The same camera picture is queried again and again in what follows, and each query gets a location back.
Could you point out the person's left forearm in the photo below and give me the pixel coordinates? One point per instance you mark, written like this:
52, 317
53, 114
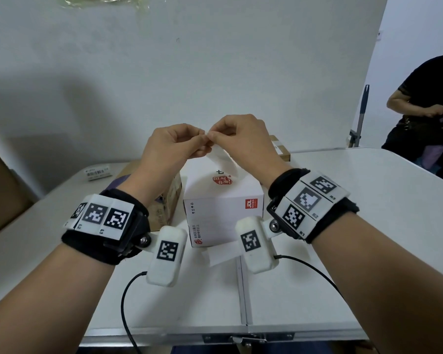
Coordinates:
48, 302

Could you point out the small white label box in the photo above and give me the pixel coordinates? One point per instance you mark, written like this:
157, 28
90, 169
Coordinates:
98, 172

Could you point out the small brown cardboard box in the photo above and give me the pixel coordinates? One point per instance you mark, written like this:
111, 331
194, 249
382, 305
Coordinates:
280, 148

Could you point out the white tape strip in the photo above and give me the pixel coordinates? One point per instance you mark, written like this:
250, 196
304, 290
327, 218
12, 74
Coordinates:
223, 158

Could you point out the person's left hand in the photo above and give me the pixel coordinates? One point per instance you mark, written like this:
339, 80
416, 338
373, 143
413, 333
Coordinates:
162, 154

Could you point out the person's right forearm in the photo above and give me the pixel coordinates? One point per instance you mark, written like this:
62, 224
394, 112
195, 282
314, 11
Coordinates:
387, 287

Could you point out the person's right thumb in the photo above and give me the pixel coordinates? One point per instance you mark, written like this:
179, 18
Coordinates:
223, 138

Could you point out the person's right hand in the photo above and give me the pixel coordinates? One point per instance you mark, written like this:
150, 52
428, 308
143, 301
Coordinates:
249, 143

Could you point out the white wrist camera with marker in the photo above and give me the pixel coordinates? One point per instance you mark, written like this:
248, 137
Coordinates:
253, 245
167, 254

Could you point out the white carton with red label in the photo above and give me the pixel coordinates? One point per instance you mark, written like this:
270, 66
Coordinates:
221, 206

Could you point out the white paper strip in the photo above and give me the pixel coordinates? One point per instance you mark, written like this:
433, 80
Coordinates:
221, 254

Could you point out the metal table latch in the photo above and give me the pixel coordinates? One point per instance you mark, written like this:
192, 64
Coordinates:
247, 339

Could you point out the grey pole with clamp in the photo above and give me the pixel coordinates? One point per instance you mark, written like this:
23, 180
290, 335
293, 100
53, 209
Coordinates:
361, 117

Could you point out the black wristband with marker tiles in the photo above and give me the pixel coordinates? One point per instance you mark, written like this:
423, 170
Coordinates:
310, 202
103, 217

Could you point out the large open cardboard box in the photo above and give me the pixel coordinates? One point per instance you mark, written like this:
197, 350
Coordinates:
2, 195

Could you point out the person's left thumb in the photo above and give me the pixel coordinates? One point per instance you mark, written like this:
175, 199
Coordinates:
197, 147

